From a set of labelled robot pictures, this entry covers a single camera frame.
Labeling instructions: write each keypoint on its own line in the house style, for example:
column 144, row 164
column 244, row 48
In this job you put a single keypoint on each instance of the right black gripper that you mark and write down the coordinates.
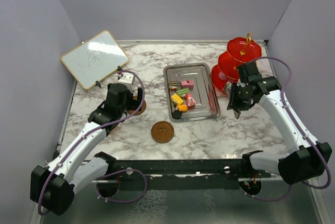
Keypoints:
column 240, row 105

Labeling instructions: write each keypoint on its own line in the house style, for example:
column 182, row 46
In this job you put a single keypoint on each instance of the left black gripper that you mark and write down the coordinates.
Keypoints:
column 134, row 104

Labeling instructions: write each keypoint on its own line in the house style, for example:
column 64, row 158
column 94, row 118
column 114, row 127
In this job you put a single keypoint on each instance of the brown wooden coaster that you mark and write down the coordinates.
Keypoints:
column 162, row 132
column 142, row 109

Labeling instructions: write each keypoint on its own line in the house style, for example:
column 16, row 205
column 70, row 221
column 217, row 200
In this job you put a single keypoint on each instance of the red three-tier cake stand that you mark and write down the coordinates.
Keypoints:
column 239, row 50

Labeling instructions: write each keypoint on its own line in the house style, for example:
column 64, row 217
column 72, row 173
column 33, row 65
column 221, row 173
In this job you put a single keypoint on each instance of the brown layered cake slice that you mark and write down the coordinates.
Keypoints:
column 174, row 85

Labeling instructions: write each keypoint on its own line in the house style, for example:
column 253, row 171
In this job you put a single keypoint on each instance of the black round cookie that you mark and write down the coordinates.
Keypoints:
column 177, row 114

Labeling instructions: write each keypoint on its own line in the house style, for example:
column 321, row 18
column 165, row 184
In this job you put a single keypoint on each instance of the green layered cake slice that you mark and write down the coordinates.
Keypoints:
column 182, row 92

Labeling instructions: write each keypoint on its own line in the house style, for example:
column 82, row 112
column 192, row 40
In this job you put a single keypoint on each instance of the stainless steel tray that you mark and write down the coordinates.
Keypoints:
column 207, row 106

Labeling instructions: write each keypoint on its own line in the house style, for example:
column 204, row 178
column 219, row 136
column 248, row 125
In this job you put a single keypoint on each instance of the pink heart-shaped cake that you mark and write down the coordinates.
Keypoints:
column 190, row 101

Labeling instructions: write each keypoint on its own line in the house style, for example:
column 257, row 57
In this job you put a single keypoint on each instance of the orange fish-shaped pastry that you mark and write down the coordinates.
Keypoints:
column 182, row 107

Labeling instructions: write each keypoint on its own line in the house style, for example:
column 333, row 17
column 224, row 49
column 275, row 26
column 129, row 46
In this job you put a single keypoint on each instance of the pink cake with cherry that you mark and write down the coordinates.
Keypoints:
column 187, row 84

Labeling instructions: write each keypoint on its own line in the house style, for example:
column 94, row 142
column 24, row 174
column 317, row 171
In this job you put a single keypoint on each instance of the metal tongs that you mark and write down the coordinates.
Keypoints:
column 233, row 103

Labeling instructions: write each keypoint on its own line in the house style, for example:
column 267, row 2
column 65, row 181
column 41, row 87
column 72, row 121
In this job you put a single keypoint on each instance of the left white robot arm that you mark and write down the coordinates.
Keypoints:
column 54, row 185

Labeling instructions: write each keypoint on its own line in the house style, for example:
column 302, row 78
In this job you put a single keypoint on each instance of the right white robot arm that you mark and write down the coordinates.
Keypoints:
column 307, row 157

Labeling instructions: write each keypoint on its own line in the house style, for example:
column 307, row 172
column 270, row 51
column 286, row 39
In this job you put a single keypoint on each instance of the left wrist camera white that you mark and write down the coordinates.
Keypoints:
column 126, row 79

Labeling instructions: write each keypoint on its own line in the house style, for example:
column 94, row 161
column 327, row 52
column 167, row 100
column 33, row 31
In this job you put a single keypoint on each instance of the whiteboard with yellow frame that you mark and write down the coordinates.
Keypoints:
column 95, row 59

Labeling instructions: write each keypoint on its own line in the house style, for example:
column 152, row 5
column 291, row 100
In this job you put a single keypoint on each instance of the black mounting rail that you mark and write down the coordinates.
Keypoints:
column 131, row 175

